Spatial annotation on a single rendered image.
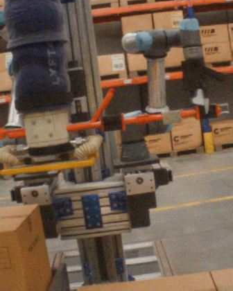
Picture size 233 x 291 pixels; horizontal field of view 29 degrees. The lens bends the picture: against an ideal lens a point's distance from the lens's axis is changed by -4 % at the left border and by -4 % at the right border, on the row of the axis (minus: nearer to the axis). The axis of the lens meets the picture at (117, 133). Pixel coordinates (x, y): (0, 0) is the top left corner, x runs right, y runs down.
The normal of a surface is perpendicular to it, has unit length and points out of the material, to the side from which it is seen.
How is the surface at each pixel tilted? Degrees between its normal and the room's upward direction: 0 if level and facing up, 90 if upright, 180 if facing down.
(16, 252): 90
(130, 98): 90
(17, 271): 90
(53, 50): 70
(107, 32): 90
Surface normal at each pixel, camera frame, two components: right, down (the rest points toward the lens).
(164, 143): 0.00, 0.10
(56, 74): 0.68, -0.32
